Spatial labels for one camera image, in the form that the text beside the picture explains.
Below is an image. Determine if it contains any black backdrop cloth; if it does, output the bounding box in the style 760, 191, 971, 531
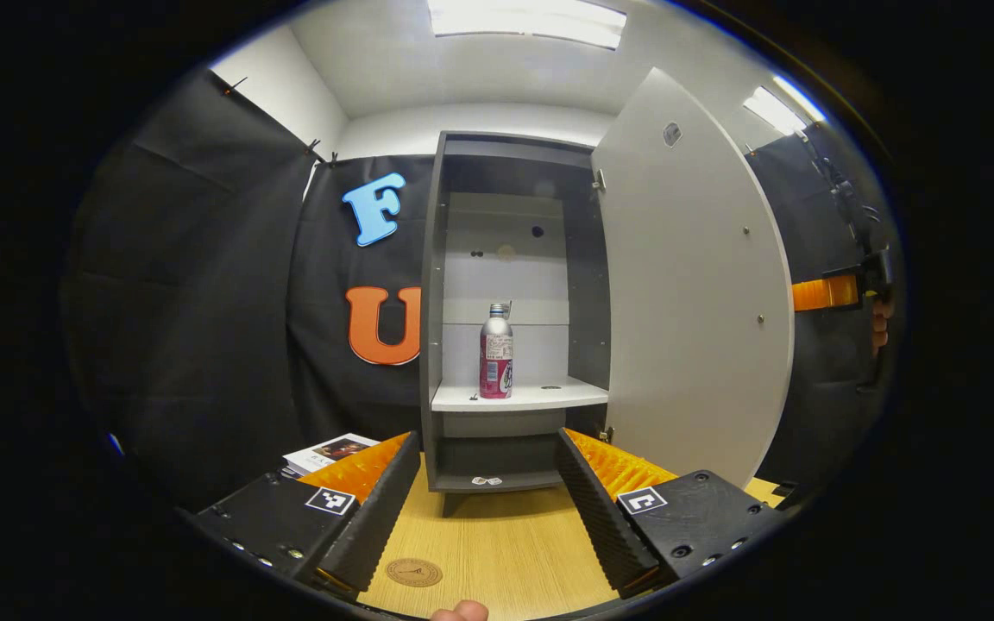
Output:
61, 69, 900, 515

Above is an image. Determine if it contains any grey cabinet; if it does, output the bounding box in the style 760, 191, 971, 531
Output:
418, 131, 615, 495

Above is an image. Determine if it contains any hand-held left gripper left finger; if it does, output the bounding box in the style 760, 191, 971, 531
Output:
191, 430, 423, 600

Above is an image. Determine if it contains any ceiling light panel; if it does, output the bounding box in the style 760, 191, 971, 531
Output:
743, 75, 827, 136
428, 0, 627, 50

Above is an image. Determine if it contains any silver bottle with red label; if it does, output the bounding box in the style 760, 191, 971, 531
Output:
479, 303, 514, 400

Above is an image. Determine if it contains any white cabinet shelf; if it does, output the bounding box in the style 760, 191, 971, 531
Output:
431, 376, 610, 413

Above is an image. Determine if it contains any beige cabinet door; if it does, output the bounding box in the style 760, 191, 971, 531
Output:
591, 67, 796, 489

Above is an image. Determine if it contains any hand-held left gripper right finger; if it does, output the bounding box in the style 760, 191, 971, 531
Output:
553, 428, 802, 600

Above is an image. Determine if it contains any round brown coaster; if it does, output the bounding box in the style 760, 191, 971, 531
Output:
385, 558, 444, 589

